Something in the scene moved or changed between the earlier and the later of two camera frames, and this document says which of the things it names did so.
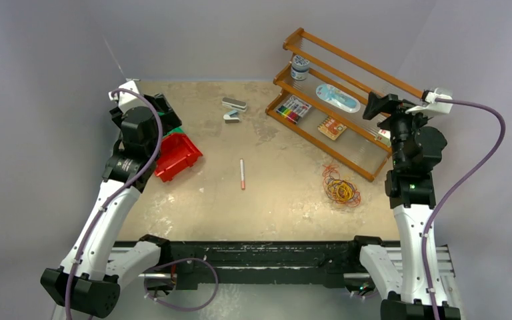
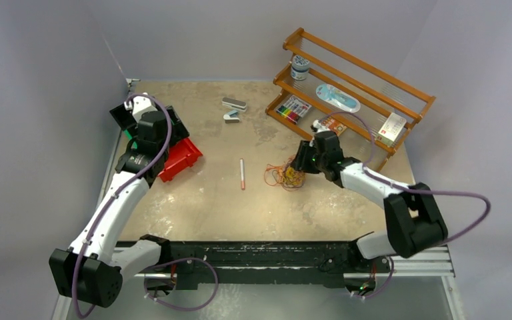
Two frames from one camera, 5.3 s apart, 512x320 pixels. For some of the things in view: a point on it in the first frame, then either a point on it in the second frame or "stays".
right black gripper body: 402,125 → 309,161
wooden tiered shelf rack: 319,97 stays
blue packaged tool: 337,97 stays
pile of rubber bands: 343,191 → 293,177
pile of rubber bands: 341,190 → 289,178
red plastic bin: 177,153 stays
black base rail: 244,265 stays
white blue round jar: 300,67 stays
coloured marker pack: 293,109 stays
